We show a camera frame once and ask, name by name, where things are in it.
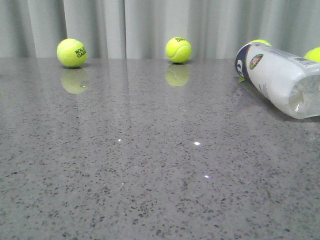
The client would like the white blue tennis ball can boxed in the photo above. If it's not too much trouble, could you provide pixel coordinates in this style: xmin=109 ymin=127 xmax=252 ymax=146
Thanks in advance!
xmin=234 ymin=42 xmax=320 ymax=119

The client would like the middle yellow tennis ball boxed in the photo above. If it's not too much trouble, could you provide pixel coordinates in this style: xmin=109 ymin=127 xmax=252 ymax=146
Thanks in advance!
xmin=165 ymin=36 xmax=192 ymax=64

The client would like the left yellow tennis ball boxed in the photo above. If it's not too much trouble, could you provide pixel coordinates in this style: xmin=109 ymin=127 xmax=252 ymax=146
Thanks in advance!
xmin=56 ymin=38 xmax=87 ymax=68

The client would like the right yellow Wilson tennis ball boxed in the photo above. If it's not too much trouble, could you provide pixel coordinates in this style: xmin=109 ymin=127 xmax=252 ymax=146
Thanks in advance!
xmin=249 ymin=39 xmax=272 ymax=47

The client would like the far right yellow tennis ball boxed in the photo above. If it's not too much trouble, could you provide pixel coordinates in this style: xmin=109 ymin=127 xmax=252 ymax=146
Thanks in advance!
xmin=304 ymin=47 xmax=320 ymax=63

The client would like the grey pleated curtain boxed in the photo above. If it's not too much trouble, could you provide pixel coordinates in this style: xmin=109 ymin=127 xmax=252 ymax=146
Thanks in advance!
xmin=0 ymin=0 xmax=320 ymax=59

